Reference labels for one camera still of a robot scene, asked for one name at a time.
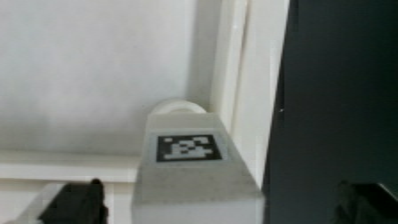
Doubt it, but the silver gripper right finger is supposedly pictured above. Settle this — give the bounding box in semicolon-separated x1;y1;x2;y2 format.
334;181;398;224

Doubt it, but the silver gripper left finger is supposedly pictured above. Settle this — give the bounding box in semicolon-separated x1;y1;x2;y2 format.
39;179;109;224

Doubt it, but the white square table top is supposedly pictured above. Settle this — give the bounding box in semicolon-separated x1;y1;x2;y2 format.
0;0;247;181

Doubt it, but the white table leg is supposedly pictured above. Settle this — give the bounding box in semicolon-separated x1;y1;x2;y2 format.
132;100;265;224

